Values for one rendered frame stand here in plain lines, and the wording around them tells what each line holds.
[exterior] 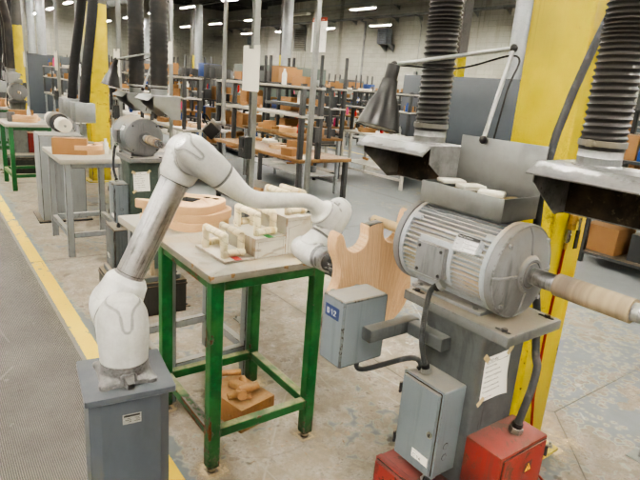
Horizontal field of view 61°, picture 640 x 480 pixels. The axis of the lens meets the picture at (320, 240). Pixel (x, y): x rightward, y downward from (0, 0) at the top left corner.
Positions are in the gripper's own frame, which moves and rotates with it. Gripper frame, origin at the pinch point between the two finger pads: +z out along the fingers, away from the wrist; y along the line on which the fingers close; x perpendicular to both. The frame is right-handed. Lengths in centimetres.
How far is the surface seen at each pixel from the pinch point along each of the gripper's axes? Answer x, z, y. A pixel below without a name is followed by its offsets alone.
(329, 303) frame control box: 7.5, 18.9, 29.1
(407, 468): -42, 40, 17
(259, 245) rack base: -6, -66, 4
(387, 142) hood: 45.6, 0.7, -7.9
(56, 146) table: -10, -409, 19
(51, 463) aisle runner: -95, -94, 97
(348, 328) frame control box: 2.3, 25.8, 27.8
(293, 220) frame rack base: 1, -66, -15
